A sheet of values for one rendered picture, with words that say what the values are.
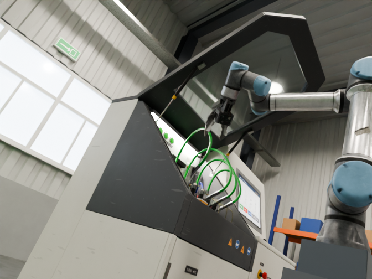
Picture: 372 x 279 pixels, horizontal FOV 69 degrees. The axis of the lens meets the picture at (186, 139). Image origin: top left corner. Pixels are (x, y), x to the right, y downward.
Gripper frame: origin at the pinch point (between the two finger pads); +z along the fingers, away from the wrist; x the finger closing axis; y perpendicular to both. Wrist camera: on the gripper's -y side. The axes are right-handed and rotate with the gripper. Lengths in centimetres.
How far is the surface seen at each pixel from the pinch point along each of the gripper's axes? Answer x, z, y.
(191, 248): -8, 32, 41
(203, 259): 0, 39, 39
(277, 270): 67, 74, 6
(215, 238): 5.2, 34.0, 31.0
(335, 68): 436, -62, -515
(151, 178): -25.8, 19.7, 15.9
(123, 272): -31, 44, 44
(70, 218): -57, 58, 3
